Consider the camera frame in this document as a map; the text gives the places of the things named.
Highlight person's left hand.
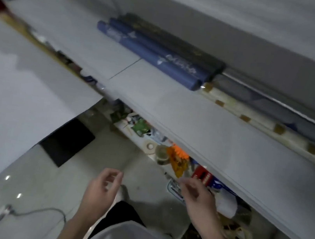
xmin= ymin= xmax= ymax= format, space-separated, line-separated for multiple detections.
xmin=75 ymin=164 xmax=125 ymax=231

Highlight person's right hand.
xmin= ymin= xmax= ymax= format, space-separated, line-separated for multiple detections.
xmin=170 ymin=175 xmax=229 ymax=239

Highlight person's left forearm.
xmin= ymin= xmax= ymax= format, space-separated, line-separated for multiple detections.
xmin=53 ymin=212 xmax=97 ymax=239

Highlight red packet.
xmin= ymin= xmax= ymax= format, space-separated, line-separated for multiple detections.
xmin=190 ymin=164 xmax=215 ymax=187

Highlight orange packet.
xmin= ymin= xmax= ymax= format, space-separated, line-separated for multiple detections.
xmin=163 ymin=143 xmax=192 ymax=180

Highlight black trousers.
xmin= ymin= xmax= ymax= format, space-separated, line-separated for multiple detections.
xmin=87 ymin=196 xmax=149 ymax=239

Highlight blue packet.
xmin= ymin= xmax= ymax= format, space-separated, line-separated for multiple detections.
xmin=209 ymin=178 xmax=238 ymax=197

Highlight clear plastic jar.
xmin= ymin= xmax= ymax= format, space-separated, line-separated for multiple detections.
xmin=153 ymin=144 xmax=173 ymax=167

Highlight white plastic bag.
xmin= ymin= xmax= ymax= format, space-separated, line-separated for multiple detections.
xmin=210 ymin=189 xmax=240 ymax=220

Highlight white tape roll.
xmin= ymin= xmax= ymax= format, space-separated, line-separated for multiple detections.
xmin=142 ymin=140 xmax=158 ymax=155

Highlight green packet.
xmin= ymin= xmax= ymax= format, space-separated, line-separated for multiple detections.
xmin=130 ymin=117 xmax=152 ymax=138

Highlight black floor mat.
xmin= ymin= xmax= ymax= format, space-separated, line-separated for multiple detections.
xmin=35 ymin=113 xmax=98 ymax=173

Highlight white shelf board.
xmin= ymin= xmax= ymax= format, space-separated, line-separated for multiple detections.
xmin=0 ymin=0 xmax=315 ymax=239

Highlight yellow patterned bag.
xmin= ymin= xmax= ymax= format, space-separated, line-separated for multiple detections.
xmin=216 ymin=214 xmax=269 ymax=239

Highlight white roll with brown squares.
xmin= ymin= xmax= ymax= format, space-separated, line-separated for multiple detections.
xmin=190 ymin=82 xmax=315 ymax=175

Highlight grey paper roll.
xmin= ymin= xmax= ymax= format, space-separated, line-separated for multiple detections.
xmin=204 ymin=72 xmax=315 ymax=152

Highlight light blue paper roll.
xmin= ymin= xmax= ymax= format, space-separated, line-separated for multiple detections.
xmin=89 ymin=20 xmax=210 ymax=93

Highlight dark blue paper roll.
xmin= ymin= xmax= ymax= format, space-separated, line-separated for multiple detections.
xmin=102 ymin=17 xmax=218 ymax=84

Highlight black paper roll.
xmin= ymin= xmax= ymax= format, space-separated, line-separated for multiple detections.
xmin=112 ymin=11 xmax=232 ymax=77

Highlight grey cable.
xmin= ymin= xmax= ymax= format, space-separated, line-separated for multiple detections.
xmin=0 ymin=200 xmax=68 ymax=239

